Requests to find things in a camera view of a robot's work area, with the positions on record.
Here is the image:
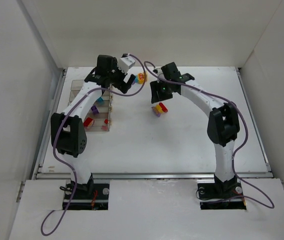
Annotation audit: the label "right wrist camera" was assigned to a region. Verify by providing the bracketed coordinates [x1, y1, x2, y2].
[157, 68, 165, 80]

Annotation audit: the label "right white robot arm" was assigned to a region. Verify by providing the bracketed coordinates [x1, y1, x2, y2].
[150, 62, 240, 201]

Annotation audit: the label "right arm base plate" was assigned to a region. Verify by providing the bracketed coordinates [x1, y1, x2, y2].
[196, 182, 246, 210]

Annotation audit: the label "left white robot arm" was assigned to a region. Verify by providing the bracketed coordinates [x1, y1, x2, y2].
[51, 54, 137, 194]

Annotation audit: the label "red round lego block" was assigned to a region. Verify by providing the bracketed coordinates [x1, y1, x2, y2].
[83, 117, 95, 129]

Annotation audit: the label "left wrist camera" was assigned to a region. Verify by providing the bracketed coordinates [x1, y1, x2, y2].
[117, 54, 136, 74]

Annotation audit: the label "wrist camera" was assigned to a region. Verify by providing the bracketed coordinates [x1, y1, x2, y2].
[117, 54, 136, 74]
[157, 68, 165, 80]

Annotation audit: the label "purple square lego block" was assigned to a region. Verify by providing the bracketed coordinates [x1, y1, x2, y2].
[91, 105, 99, 115]

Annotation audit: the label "aluminium rail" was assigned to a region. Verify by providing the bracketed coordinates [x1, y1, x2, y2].
[35, 171, 273, 180]

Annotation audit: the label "yellow flower lego block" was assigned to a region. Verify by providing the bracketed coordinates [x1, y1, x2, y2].
[134, 72, 147, 85]

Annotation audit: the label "teal lego block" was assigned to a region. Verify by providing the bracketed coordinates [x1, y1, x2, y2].
[97, 98, 104, 104]

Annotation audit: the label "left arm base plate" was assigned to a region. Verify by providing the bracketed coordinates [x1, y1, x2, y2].
[68, 183, 110, 211]

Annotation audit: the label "clear compartment organizer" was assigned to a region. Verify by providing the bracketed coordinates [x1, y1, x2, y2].
[68, 79, 113, 132]

